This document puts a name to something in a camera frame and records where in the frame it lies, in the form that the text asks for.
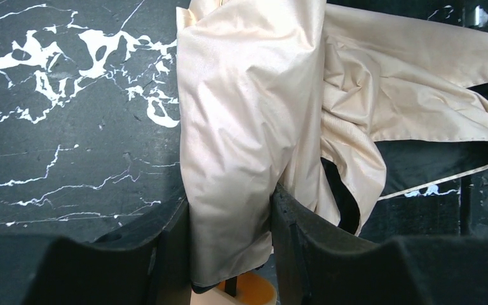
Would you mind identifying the beige folding umbrella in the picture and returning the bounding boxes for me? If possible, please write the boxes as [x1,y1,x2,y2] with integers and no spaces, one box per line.
[176,1,488,294]

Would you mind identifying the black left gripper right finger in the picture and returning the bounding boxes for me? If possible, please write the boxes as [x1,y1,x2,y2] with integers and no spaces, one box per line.
[271,186,488,304]

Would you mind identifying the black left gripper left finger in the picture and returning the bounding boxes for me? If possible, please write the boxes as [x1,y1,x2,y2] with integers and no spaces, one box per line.
[0,200,191,304]

